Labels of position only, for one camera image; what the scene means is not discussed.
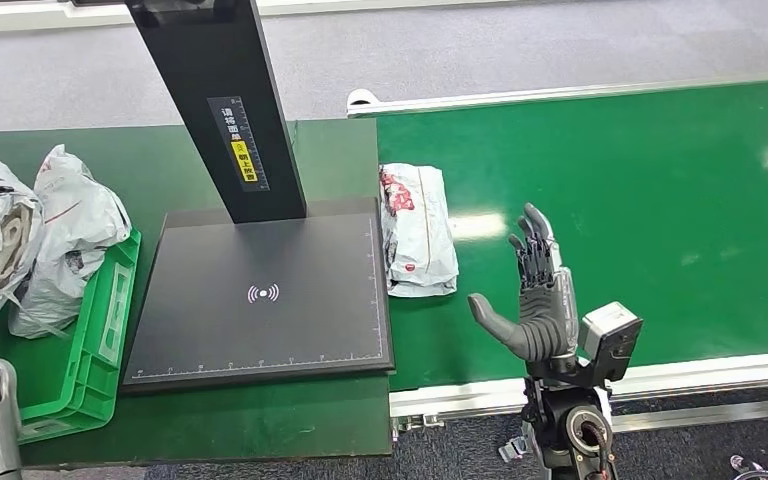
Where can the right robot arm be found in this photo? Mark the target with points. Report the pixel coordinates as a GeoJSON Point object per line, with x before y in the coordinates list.
{"type": "Point", "coordinates": [569, 424]}

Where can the black inbound scanner machine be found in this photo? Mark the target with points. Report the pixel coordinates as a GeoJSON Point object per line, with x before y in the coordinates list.
{"type": "Point", "coordinates": [258, 318]}

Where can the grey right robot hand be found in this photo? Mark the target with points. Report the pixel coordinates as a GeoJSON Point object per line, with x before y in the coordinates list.
{"type": "Point", "coordinates": [543, 324]}

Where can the aluminium conveyor frame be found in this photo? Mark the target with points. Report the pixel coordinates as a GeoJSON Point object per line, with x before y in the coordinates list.
{"type": "Point", "coordinates": [702, 378]}

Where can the green conveyor belt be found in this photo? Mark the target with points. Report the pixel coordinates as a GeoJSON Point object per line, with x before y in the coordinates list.
{"type": "Point", "coordinates": [656, 199]}

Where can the small white courier package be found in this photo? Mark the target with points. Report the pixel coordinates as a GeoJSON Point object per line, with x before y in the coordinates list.
{"type": "Point", "coordinates": [420, 238]}

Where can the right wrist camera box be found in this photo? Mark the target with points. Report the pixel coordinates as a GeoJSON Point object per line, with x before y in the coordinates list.
{"type": "Point", "coordinates": [612, 338]}

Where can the green plastic crate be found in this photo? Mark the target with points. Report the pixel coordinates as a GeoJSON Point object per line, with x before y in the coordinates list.
{"type": "Point", "coordinates": [99, 344]}

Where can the crumpled white courier bag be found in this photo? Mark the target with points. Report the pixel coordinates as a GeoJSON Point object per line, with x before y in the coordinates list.
{"type": "Point", "coordinates": [72, 225]}

